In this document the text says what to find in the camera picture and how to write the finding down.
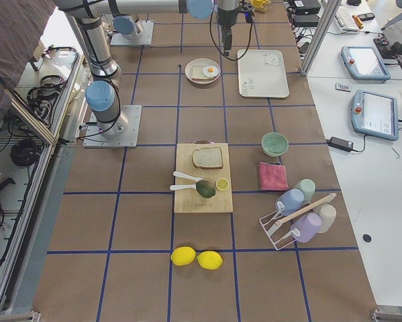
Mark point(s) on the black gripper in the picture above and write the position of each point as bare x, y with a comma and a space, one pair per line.
227, 18

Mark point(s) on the brown-crust bread slice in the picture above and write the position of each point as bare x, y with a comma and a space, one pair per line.
208, 158

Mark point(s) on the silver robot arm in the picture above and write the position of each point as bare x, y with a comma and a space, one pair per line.
197, 9
102, 94

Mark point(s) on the white round plate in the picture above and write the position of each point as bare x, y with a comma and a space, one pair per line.
201, 62

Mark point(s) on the bread slice on plate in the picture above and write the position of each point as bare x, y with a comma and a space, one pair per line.
197, 74

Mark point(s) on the fried egg toy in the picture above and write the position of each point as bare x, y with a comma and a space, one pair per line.
210, 71

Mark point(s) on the white bear tray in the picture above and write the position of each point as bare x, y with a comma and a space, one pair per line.
262, 74

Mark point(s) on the wooden rack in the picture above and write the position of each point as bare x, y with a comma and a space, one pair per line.
260, 5

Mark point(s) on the green bowl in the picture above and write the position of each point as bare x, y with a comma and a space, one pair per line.
274, 144

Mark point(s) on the teach pendant far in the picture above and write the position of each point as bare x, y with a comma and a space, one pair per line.
364, 63

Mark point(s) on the teach pendant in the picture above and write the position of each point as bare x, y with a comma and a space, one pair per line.
364, 63
375, 114

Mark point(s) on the lemon half slice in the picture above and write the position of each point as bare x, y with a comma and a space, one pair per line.
222, 184

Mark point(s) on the pink cloth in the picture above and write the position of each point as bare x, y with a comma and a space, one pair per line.
273, 177

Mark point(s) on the green lime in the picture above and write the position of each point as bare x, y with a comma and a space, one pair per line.
205, 189

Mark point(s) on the white plastic knife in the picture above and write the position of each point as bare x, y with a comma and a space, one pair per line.
177, 187

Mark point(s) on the black power adapter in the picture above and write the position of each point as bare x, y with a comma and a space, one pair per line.
341, 144

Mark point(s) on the bamboo cutting board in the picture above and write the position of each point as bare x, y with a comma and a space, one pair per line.
189, 200

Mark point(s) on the green cup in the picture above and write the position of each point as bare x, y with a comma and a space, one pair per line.
307, 187

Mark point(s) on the teach pendant near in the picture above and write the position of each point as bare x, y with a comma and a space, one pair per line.
375, 114

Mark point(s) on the blue cup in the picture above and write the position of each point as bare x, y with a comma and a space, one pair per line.
289, 202

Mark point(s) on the beige cup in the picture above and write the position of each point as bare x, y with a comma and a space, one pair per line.
327, 213

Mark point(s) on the purple cup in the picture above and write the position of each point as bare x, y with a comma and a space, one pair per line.
306, 227

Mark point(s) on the yellow lemon right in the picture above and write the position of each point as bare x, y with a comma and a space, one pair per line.
210, 260

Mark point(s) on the yellow lemon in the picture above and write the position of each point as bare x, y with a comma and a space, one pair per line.
210, 260
182, 256

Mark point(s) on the yellow lemon left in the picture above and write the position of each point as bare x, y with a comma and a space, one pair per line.
182, 256

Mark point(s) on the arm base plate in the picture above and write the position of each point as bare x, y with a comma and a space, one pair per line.
123, 134
133, 35

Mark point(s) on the aluminium frame post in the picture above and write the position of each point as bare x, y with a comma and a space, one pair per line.
322, 28

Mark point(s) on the white wire cup rack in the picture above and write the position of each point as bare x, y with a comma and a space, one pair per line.
278, 228

